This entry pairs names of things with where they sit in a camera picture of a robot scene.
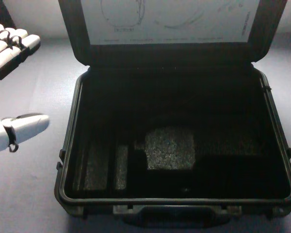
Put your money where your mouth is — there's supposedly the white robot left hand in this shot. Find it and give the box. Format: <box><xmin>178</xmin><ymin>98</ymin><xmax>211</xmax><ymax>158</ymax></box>
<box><xmin>0</xmin><ymin>23</ymin><xmax>50</xmax><ymax>154</ymax></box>

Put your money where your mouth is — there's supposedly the white printed paper sheet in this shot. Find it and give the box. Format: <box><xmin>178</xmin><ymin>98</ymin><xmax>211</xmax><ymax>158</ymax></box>
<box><xmin>83</xmin><ymin>0</ymin><xmax>260</xmax><ymax>46</ymax></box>

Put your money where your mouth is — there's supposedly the black foam insert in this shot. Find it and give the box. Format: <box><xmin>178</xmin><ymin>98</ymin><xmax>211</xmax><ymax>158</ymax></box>
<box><xmin>70</xmin><ymin>70</ymin><xmax>291</xmax><ymax>200</ymax></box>

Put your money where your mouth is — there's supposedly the black hard plastic case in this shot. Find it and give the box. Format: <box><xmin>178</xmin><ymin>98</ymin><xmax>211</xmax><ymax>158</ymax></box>
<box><xmin>53</xmin><ymin>0</ymin><xmax>291</xmax><ymax>229</ymax></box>

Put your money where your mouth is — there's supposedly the grey table cloth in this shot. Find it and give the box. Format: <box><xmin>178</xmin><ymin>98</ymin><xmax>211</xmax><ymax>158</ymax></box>
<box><xmin>0</xmin><ymin>31</ymin><xmax>291</xmax><ymax>233</ymax></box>

